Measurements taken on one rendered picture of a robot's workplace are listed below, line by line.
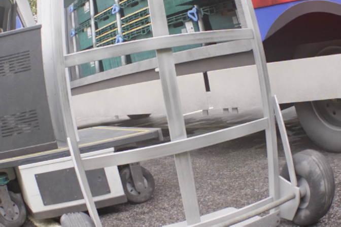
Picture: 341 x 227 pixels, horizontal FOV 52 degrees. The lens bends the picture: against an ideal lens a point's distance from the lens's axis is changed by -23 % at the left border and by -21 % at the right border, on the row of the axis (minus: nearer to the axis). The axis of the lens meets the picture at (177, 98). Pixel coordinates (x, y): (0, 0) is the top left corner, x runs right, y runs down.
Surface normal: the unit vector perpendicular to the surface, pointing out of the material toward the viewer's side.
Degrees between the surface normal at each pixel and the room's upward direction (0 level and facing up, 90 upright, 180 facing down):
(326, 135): 74
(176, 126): 90
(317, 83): 90
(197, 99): 90
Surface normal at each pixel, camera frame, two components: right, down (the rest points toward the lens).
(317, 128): -0.66, -0.07
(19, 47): 0.55, -0.05
